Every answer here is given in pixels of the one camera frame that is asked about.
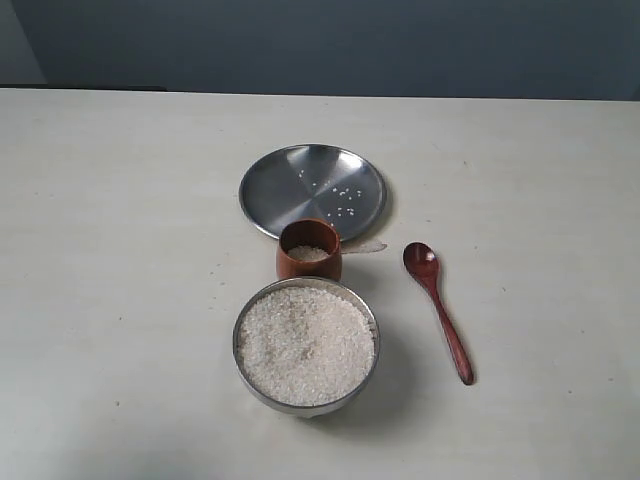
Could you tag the red-brown wooden spoon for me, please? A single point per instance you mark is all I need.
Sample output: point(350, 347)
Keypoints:
point(423, 266)

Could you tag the small brown wooden cup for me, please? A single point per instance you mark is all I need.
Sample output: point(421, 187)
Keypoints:
point(309, 232)

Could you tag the steel bowl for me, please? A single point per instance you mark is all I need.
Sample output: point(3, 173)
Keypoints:
point(314, 282)

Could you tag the round steel plate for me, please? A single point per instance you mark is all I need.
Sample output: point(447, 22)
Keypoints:
point(313, 181)

